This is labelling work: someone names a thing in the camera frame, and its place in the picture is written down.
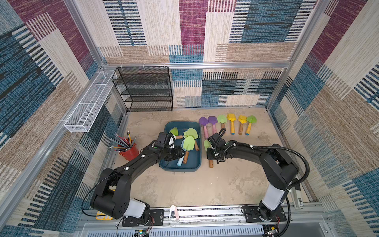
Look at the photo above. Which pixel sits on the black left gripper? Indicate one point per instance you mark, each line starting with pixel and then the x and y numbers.
pixel 178 153

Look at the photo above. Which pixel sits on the green shovel yellow handle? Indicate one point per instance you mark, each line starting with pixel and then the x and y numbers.
pixel 251 120

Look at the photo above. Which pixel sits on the red pencil holder cup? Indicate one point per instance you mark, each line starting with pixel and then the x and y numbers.
pixel 125 147

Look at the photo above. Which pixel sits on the white mesh wall basket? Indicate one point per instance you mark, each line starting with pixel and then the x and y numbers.
pixel 85 113

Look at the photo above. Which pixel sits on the black wire shelf rack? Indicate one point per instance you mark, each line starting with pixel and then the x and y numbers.
pixel 144 89

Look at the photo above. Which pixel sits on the teal plastic storage box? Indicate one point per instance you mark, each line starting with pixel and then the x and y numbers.
pixel 194 159

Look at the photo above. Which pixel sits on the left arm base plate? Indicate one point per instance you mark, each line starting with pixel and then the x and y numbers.
pixel 153 217

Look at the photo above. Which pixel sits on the purple shovel pink handle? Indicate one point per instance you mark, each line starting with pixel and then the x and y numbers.
pixel 204 122
pixel 213 120

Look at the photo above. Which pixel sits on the yellow shovel wooden handle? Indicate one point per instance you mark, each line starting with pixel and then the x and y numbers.
pixel 242 119

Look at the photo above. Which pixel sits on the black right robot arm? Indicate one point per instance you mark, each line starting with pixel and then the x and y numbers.
pixel 279 167

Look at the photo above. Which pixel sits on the green shovel wooden handle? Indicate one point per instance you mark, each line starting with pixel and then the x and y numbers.
pixel 222 119

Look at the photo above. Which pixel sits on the yellow calculator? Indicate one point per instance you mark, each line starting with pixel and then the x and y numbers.
pixel 102 216

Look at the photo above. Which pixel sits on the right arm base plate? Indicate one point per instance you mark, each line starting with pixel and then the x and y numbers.
pixel 256 214

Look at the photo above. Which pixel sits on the white black stapler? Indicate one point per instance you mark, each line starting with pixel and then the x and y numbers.
pixel 297 197

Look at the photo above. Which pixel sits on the light blue shovel white handle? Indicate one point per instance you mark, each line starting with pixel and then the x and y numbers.
pixel 180 161

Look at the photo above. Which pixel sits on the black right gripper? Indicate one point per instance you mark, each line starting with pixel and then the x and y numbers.
pixel 212 152

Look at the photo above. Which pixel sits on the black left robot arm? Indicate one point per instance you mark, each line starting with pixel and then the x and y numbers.
pixel 111 195

